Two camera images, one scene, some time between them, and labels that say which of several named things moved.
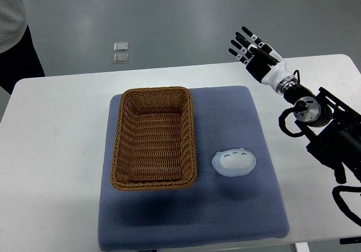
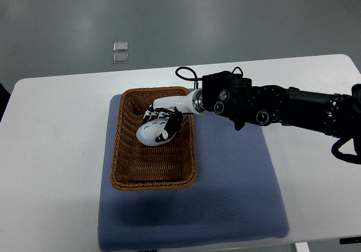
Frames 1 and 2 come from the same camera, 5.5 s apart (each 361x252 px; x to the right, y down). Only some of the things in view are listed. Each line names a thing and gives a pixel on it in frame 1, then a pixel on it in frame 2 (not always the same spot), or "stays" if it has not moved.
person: [19, 59] -> [4, 94]
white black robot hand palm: [262, 66] -> [185, 104]
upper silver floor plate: [120, 46] stays
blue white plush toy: [233, 162] -> [147, 133]
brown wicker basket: [154, 146] stays
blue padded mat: [218, 207] stays
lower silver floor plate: [120, 58] stays
